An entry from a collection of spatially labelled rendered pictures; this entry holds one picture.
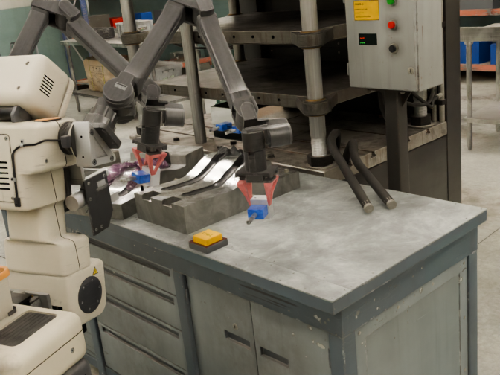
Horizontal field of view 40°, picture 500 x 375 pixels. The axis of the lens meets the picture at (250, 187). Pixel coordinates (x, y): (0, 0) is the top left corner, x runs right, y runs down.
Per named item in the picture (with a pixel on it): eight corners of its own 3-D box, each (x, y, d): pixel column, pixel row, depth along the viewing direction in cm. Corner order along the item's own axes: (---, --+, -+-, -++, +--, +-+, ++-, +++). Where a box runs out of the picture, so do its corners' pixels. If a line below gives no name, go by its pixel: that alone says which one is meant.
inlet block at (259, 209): (258, 233, 174) (256, 213, 173) (239, 232, 176) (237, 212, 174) (274, 213, 186) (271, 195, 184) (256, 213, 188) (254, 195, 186)
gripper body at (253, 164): (242, 172, 185) (239, 145, 183) (279, 172, 182) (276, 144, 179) (234, 180, 179) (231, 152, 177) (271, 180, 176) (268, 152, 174)
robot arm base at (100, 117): (65, 127, 174) (103, 127, 169) (77, 103, 178) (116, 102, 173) (82, 148, 180) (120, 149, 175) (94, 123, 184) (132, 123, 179)
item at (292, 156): (325, 187, 259) (324, 168, 257) (131, 146, 352) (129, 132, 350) (446, 134, 312) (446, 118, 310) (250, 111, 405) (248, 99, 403)
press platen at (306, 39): (321, 86, 247) (318, 32, 241) (122, 72, 340) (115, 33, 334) (448, 49, 300) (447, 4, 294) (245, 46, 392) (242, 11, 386)
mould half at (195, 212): (187, 234, 207) (181, 192, 203) (138, 218, 226) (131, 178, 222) (300, 187, 239) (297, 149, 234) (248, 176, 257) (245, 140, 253)
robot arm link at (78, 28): (53, 27, 222) (53, 4, 213) (66, 18, 225) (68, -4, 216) (148, 116, 217) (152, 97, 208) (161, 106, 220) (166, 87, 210)
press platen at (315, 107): (326, 149, 255) (323, 103, 249) (129, 119, 347) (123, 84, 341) (449, 103, 307) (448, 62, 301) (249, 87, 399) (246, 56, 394)
